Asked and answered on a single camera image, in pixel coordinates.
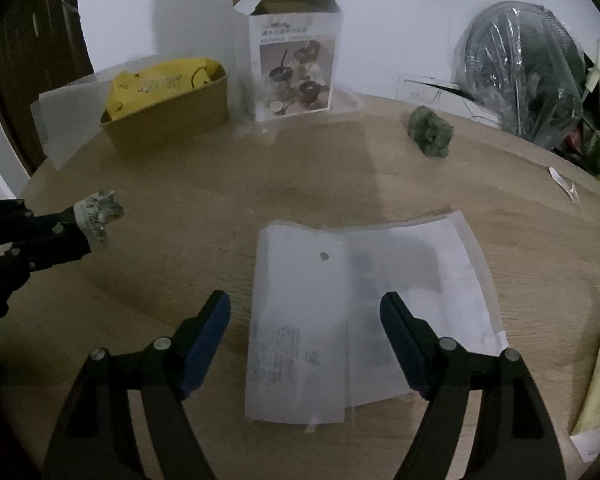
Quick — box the small white paper scrap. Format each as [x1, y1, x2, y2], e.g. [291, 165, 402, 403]
[548, 166, 581, 204]

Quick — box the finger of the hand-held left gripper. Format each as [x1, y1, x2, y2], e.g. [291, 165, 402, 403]
[0, 199, 81, 248]
[5, 232, 92, 273]

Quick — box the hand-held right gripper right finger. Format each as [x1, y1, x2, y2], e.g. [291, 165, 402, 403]
[380, 291, 566, 480]

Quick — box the brown paper container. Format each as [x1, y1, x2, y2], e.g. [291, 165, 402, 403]
[99, 62, 231, 161]

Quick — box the white paper wad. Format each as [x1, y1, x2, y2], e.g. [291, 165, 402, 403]
[72, 190, 126, 250]

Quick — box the printed translucent sock bag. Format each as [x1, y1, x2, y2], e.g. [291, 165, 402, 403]
[244, 222, 353, 426]

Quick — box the green crumpled wad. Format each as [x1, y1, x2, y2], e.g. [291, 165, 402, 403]
[407, 105, 455, 158]

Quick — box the clear plastic bag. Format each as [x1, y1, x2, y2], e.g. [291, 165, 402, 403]
[30, 70, 126, 171]
[330, 209, 510, 408]

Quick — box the plastic-wrapped electric fan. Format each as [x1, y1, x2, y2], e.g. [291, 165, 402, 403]
[452, 0, 588, 151]

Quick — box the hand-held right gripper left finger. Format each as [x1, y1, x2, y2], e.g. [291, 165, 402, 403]
[42, 290, 232, 480]

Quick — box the white printed product box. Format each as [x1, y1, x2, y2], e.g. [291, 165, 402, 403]
[232, 0, 343, 122]

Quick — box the yellow plastic bag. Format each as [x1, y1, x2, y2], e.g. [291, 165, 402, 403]
[105, 58, 226, 121]

